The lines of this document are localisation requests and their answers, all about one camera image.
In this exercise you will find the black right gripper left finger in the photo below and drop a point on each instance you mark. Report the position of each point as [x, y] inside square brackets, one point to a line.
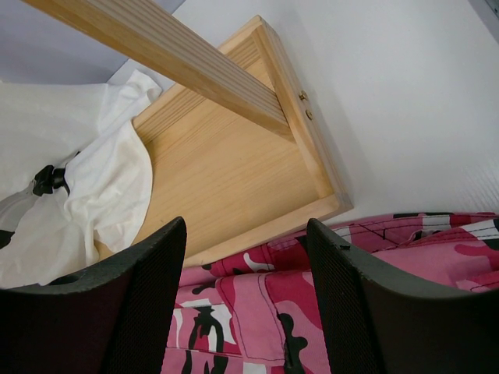
[111, 317]

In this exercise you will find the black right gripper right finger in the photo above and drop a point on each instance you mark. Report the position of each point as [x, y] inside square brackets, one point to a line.
[377, 318]

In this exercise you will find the pink camouflage trousers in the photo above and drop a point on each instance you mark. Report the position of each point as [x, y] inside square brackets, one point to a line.
[256, 311]

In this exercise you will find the white printed t-shirt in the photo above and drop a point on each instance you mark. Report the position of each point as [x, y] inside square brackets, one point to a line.
[74, 172]

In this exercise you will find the wooden clothes rack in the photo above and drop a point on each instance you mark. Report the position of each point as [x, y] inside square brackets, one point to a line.
[234, 146]

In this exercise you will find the aluminium frame rail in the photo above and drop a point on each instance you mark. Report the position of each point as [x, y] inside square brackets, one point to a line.
[486, 13]

